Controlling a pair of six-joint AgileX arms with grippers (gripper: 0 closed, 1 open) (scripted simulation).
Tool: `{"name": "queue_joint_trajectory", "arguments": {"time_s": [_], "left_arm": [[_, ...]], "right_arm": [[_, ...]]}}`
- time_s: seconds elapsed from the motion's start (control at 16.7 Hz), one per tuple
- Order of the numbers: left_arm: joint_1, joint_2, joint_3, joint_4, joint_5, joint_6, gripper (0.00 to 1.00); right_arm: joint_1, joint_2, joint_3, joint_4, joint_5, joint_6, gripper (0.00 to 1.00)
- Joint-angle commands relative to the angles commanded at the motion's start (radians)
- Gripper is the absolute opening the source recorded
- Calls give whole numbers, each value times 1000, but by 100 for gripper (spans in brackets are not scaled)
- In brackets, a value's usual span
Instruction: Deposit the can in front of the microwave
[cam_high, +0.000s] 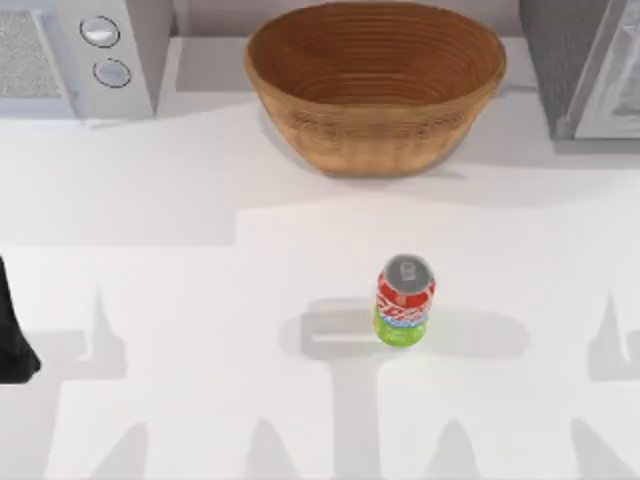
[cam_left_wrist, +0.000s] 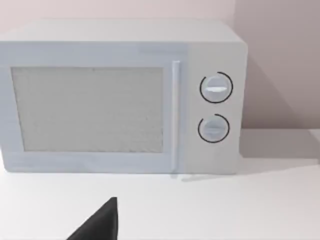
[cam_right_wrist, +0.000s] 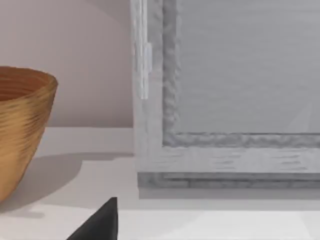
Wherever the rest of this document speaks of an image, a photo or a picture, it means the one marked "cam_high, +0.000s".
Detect red and green can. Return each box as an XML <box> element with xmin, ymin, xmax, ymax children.
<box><xmin>371</xmin><ymin>253</ymin><xmax>437</xmax><ymax>351</ymax></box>

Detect brown wicker basket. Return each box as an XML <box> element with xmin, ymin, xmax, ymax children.
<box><xmin>243</xmin><ymin>0</ymin><xmax>508</xmax><ymax>178</ymax></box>

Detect pale microwave oven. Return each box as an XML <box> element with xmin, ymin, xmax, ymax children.
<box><xmin>0</xmin><ymin>0</ymin><xmax>176</xmax><ymax>121</ymax></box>

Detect round microwave knob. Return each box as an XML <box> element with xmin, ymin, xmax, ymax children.
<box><xmin>79</xmin><ymin>15</ymin><xmax>122</xmax><ymax>47</ymax></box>
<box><xmin>92</xmin><ymin>57</ymin><xmax>133</xmax><ymax>89</ymax></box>

